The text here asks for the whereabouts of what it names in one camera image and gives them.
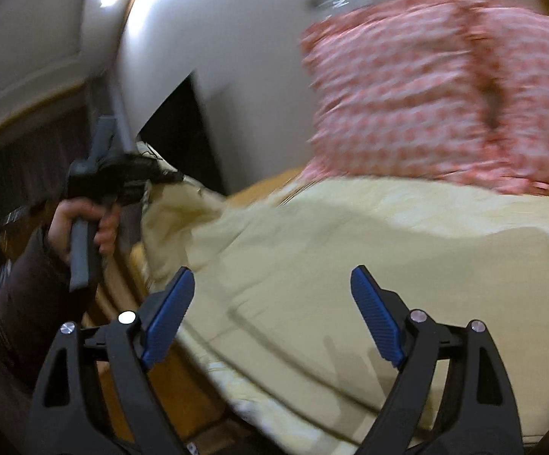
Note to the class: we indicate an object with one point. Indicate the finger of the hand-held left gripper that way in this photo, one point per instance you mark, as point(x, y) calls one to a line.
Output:
point(167, 176)

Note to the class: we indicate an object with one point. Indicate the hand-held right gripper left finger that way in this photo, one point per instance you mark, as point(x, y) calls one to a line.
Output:
point(163, 322)

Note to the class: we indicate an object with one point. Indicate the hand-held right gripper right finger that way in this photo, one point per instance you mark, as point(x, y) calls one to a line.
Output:
point(379, 322)

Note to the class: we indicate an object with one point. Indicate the cream yellow bed sheet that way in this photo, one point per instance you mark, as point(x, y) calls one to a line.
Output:
point(350, 284)

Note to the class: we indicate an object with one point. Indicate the person's left forearm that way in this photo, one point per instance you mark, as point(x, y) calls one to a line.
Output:
point(23, 303)

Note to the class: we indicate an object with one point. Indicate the person's left hand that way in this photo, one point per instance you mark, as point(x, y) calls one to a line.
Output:
point(63, 227)

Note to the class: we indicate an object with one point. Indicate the dark curtain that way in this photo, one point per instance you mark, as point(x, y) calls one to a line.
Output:
point(23, 151)

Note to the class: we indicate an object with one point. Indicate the red white patterned pillow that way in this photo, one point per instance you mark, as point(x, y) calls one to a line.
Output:
point(421, 104)

